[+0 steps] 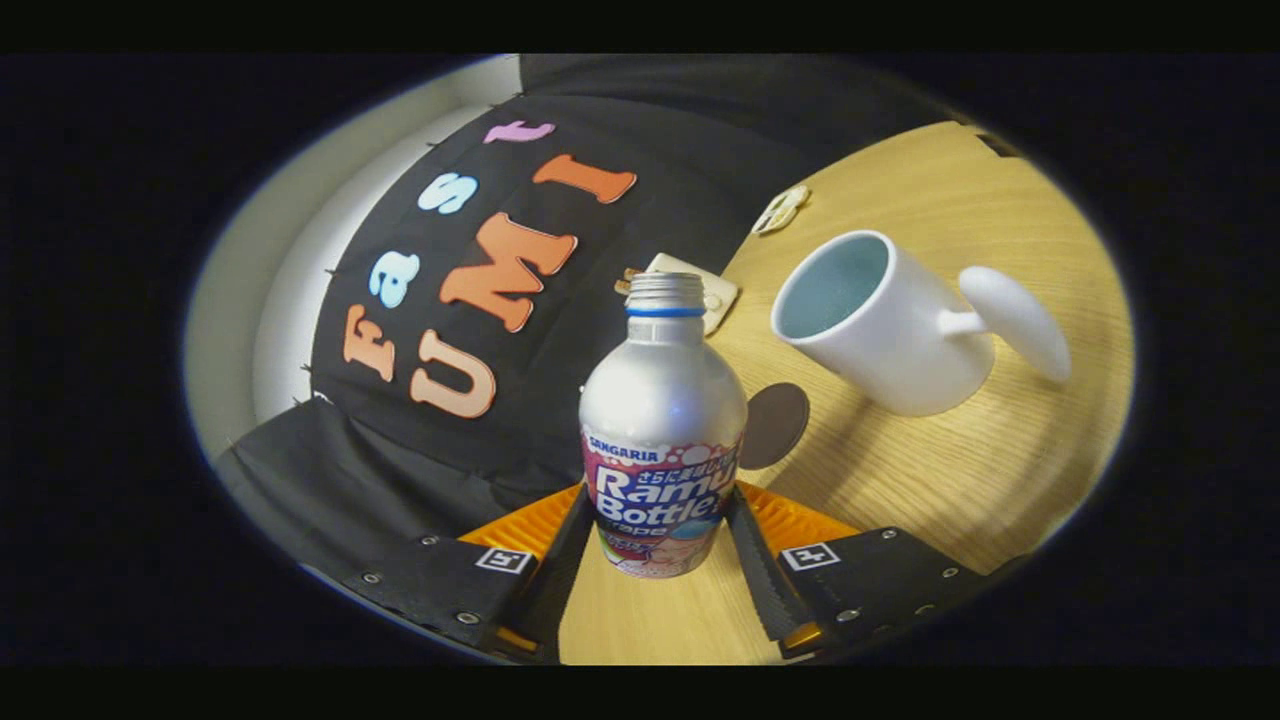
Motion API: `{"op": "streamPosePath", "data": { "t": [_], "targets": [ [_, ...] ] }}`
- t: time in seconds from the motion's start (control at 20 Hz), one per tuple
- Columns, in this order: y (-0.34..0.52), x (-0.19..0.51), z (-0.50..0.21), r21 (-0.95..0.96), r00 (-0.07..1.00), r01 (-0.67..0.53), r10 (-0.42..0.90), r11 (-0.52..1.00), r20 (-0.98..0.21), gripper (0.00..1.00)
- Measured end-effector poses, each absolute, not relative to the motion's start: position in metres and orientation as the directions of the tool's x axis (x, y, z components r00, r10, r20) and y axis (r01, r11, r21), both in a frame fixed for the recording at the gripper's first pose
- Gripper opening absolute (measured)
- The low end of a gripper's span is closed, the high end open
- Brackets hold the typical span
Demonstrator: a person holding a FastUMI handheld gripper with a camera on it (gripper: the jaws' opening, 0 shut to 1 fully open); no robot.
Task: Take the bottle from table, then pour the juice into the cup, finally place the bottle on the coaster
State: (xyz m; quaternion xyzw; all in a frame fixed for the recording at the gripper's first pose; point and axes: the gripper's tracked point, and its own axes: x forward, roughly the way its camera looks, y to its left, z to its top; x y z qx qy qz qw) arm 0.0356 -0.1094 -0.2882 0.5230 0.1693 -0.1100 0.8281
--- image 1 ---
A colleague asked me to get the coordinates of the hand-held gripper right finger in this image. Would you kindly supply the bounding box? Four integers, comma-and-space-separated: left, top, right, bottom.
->
722, 480, 1031, 661

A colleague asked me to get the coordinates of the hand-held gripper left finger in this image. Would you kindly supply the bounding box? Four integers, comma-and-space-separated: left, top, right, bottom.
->
340, 482, 598, 663

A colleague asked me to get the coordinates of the dark brown round coaster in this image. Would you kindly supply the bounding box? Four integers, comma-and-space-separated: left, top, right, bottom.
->
738, 382, 811, 472

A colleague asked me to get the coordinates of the silver juice bottle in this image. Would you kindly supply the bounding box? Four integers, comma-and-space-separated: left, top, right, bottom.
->
579, 271, 749, 579

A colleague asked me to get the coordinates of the white cup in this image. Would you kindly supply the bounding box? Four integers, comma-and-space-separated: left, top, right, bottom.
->
771, 230, 1073, 418

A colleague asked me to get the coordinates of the wooden table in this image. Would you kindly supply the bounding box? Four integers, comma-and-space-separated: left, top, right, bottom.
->
558, 120, 1136, 666

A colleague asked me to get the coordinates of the white toaster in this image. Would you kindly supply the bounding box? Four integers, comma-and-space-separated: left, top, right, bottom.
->
625, 253, 740, 337

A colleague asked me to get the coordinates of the white compartment tray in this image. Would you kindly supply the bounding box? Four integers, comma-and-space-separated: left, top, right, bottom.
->
752, 184, 812, 236

